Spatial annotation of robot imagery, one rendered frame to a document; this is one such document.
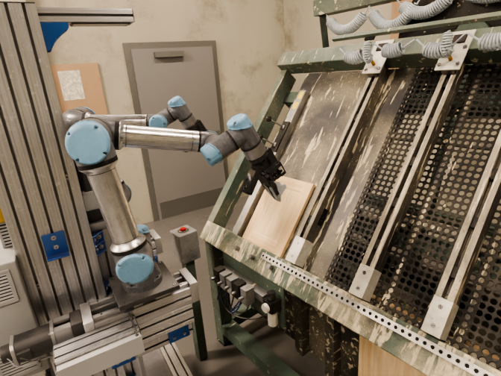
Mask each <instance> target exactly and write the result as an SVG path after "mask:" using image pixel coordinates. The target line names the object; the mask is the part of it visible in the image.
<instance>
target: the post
mask: <svg viewBox="0 0 501 376"><path fill-rule="evenodd" d="M182 268H187V270H188V271H189V272H190V273H191V275H192V276H193V277H194V278H195V280H197V275H196V270H195V261H194V260H193V261H191V262H189V263H186V264H184V265H183V264H182ZM192 304H193V310H194V314H195V321H194V322H193V323H192V325H193V330H194V333H192V335H193V340H194V345H195V354H196V357H197V358H198V359H199V360H200V361H202V360H203V359H205V358H206V357H208V354H207V344H206V339H205V333H204V323H203V318H202V312H201V303H200V301H196V302H194V303H192Z"/></svg>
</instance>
